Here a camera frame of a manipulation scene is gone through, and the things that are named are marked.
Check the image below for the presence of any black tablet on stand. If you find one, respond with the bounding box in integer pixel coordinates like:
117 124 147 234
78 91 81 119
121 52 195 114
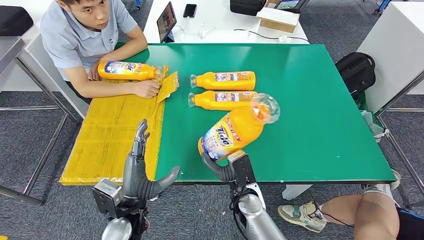
156 1 178 44

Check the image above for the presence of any black backpack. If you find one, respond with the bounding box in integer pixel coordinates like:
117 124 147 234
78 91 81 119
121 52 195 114
335 51 376 99

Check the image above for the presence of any steel table frame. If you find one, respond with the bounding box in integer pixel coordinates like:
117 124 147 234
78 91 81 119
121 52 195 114
374 71 424 211
0 35 80 207

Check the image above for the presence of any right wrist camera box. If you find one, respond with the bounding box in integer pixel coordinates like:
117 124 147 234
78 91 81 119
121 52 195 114
227 150 258 186

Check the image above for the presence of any white plastic bag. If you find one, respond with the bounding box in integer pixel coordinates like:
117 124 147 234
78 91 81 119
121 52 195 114
360 110 391 143

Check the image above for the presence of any blue metal trolley frame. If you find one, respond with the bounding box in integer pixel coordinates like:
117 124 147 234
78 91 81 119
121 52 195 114
374 0 392 15

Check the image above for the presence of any brown cardboard box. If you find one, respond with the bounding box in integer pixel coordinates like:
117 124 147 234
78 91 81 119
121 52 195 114
255 0 301 34

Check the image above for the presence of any person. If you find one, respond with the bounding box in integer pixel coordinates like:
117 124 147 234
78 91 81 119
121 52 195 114
39 0 163 105
277 169 424 240

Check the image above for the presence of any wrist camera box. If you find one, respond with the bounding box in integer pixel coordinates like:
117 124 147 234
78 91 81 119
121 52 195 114
91 178 124 216
227 150 258 186

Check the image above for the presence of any yellow taped cardboard sheet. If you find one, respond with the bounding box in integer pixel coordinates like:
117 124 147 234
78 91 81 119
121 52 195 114
59 65 180 187

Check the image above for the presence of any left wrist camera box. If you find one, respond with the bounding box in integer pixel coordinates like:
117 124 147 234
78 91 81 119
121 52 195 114
91 178 124 216

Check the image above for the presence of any dark smartphone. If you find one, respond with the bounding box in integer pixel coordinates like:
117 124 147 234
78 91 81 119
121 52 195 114
183 3 198 18

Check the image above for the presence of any black seat cushion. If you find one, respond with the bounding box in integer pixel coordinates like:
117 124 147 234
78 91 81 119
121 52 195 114
0 5 35 37

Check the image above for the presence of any black screen device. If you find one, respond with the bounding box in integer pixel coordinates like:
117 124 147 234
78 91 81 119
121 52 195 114
274 0 311 14

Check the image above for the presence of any white desk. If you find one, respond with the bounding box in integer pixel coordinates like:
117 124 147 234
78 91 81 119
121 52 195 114
0 0 90 119

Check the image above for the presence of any orange detergent bottle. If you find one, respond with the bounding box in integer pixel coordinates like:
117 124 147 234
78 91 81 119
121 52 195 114
197 93 281 163
189 71 257 92
187 90 259 112
97 60 164 82

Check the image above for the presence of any black cable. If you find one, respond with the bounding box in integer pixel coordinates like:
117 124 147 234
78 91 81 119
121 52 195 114
233 28 310 44

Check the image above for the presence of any green bag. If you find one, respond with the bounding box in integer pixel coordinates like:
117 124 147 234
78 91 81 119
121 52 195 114
356 92 369 112

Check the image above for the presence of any white table leg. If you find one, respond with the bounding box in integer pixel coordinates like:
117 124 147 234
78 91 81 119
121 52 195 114
282 184 314 201

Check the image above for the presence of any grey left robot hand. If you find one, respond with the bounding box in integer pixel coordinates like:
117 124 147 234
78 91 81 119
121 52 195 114
122 119 182 202

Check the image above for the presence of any white table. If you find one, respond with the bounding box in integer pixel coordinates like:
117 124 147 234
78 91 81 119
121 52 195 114
357 1 424 114
143 0 310 45

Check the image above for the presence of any black bag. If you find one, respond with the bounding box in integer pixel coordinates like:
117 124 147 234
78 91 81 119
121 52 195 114
229 0 268 17

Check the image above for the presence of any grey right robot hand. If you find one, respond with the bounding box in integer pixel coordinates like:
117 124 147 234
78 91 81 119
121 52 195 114
201 151 238 184

